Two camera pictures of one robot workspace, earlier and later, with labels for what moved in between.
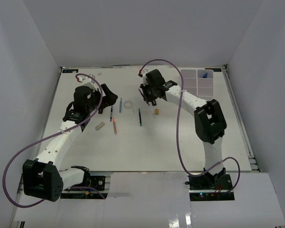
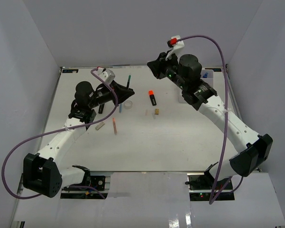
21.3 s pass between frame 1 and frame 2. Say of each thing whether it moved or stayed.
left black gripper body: stayed
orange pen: stayed
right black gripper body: moved
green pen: moved
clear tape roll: stayed
